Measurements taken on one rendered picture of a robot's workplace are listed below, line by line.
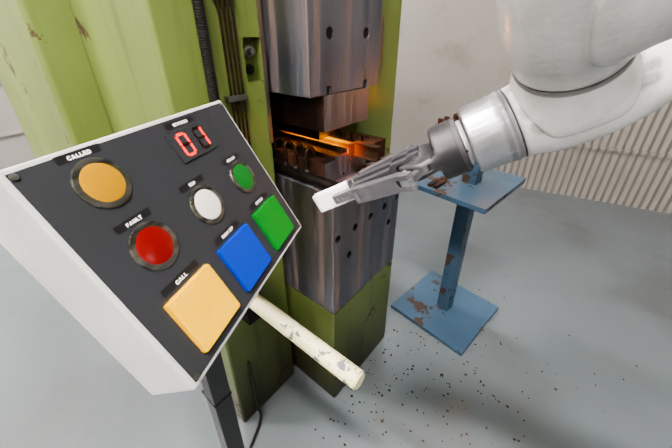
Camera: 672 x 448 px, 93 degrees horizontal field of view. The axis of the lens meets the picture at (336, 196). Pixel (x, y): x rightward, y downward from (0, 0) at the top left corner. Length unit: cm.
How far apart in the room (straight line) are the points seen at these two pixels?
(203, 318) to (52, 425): 141
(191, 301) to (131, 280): 7
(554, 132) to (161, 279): 46
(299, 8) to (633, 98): 61
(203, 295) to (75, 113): 83
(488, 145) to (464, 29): 288
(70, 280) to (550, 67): 48
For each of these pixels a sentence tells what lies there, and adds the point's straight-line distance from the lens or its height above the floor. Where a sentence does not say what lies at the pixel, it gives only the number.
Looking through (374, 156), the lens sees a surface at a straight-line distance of 92.
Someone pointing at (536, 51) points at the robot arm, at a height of 129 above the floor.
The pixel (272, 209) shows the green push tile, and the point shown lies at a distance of 57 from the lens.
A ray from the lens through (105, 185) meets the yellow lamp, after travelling 41.
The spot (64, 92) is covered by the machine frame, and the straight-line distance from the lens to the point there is 115.
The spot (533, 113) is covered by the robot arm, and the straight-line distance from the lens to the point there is 40.
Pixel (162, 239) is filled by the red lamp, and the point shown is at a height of 109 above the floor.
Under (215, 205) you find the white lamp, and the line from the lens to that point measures 49.
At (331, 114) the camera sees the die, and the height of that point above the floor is 111.
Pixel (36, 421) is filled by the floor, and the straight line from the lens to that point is 185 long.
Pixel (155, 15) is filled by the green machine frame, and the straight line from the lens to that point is 75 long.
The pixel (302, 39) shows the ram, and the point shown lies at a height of 129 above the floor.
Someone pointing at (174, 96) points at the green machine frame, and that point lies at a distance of 76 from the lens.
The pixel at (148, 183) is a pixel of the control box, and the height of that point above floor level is 114.
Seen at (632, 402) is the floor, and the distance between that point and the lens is 191.
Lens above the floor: 130
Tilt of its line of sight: 27 degrees down
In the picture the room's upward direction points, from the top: straight up
